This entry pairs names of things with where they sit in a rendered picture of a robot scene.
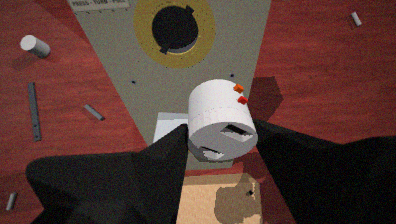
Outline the grey cylinder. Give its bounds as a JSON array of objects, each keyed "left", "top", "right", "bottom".
[
  {"left": 351, "top": 12, "right": 362, "bottom": 26},
  {"left": 21, "top": 35, "right": 51, "bottom": 58},
  {"left": 7, "top": 193, "right": 17, "bottom": 210}
]

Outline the white cylinder with slots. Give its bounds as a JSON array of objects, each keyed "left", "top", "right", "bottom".
[{"left": 188, "top": 79, "right": 258, "bottom": 161}]

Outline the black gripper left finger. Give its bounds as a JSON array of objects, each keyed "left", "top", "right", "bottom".
[{"left": 25, "top": 123, "right": 188, "bottom": 224}]

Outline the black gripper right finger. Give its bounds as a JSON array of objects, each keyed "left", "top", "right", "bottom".
[{"left": 252, "top": 119, "right": 396, "bottom": 224}]

